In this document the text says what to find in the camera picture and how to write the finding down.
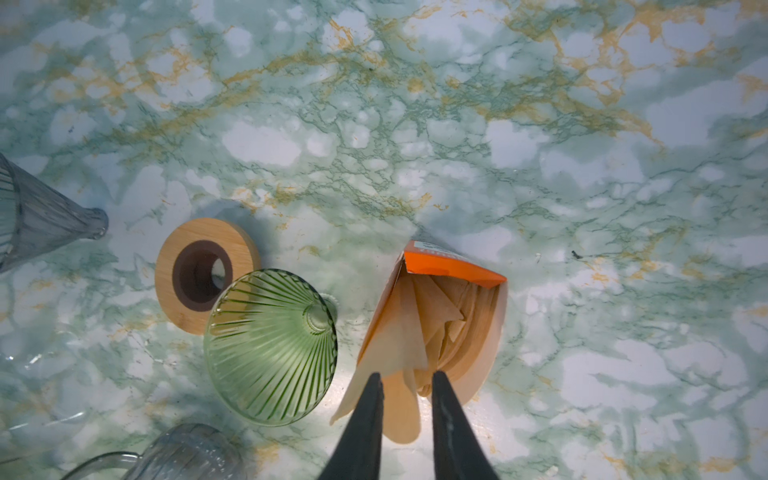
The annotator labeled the ribbed glass carafe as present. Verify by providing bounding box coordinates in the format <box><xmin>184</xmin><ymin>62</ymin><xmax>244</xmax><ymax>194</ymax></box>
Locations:
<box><xmin>65</xmin><ymin>423</ymin><xmax>247</xmax><ymax>479</ymax></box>

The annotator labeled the wooden dripper ring back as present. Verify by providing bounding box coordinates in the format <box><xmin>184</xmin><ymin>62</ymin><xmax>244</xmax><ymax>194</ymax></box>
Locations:
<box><xmin>154</xmin><ymin>217</ymin><xmax>263</xmax><ymax>336</ymax></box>

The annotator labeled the green glass dripper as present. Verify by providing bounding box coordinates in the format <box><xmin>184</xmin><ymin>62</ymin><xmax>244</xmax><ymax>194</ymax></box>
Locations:
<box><xmin>204</xmin><ymin>269</ymin><xmax>338</xmax><ymax>427</ymax></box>

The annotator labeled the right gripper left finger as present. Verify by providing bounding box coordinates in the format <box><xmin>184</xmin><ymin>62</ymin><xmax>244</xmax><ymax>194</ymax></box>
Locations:
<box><xmin>319</xmin><ymin>373</ymin><xmax>384</xmax><ymax>480</ymax></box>

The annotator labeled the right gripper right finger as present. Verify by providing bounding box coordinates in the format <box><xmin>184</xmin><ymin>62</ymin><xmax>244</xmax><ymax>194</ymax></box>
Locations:
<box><xmin>431</xmin><ymin>371</ymin><xmax>499</xmax><ymax>480</ymax></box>

